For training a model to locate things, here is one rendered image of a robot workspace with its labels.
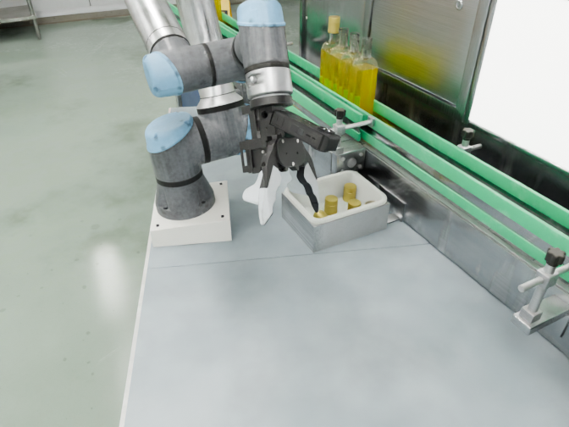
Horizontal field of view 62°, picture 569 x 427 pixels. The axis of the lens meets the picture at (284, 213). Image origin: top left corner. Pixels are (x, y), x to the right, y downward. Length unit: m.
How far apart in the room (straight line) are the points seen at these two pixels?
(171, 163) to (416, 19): 0.76
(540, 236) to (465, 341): 0.25
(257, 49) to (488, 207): 0.60
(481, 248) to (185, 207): 0.69
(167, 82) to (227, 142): 0.35
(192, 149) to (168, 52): 0.33
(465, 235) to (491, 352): 0.26
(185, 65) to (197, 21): 0.32
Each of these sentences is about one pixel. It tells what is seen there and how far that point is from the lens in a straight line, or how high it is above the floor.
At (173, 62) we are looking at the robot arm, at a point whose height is 1.25.
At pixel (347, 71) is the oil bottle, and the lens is 1.43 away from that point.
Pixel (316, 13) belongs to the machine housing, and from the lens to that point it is 1.94.
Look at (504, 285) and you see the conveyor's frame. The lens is 1.11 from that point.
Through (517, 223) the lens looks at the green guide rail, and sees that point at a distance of 1.06.
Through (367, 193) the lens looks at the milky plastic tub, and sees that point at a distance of 1.27.
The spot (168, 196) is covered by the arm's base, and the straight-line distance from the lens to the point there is 1.19.
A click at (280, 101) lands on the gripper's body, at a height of 1.21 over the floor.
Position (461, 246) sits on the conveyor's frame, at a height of 0.81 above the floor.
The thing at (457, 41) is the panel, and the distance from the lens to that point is 1.32.
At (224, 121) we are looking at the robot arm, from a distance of 1.15.
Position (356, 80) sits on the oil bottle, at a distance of 1.40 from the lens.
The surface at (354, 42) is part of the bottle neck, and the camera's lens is 1.43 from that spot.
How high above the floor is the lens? 1.50
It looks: 35 degrees down
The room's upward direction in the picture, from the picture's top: straight up
